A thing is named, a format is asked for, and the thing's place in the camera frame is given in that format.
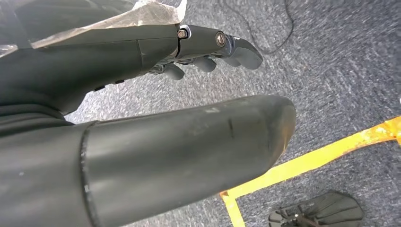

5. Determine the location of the short yellow floor tape strip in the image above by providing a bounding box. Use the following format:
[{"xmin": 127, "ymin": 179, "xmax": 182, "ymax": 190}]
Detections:
[{"xmin": 221, "ymin": 193, "xmax": 245, "ymax": 227}]

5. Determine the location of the clear plastic wrap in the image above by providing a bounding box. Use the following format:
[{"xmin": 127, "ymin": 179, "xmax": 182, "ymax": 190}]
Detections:
[{"xmin": 0, "ymin": 0, "xmax": 188, "ymax": 59}]

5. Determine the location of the long yellow floor tape strip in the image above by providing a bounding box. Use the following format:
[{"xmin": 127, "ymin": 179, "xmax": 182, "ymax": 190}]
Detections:
[{"xmin": 220, "ymin": 116, "xmax": 401, "ymax": 201}]

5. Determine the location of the black ribbed plastic foot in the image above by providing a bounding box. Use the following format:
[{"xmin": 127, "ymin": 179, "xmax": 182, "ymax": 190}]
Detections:
[{"xmin": 268, "ymin": 191, "xmax": 365, "ymax": 227}]

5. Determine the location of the thin black floor cable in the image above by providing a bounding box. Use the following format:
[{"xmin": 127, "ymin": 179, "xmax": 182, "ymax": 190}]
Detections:
[{"xmin": 219, "ymin": 0, "xmax": 296, "ymax": 55}]

